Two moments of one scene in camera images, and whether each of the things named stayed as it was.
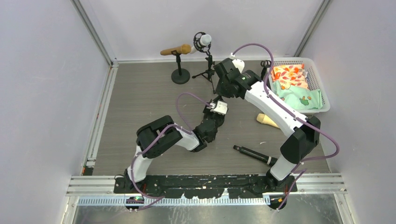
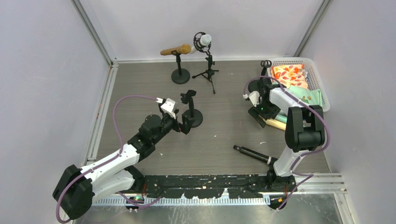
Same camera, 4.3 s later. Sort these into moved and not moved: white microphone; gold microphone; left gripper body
Moved: left gripper body
Not moved: gold microphone; white microphone
